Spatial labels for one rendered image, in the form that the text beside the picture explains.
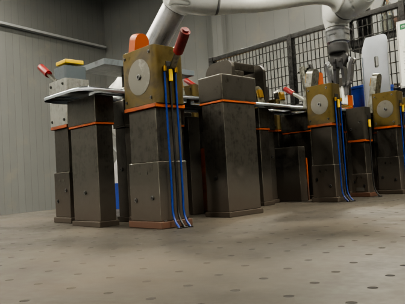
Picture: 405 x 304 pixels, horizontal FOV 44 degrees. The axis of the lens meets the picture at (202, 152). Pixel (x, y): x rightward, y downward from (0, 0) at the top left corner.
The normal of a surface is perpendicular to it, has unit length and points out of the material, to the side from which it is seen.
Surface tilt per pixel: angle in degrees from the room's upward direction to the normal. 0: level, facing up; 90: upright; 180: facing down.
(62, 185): 90
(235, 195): 90
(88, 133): 90
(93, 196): 90
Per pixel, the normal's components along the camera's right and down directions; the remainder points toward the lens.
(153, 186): -0.73, 0.01
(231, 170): 0.69, -0.07
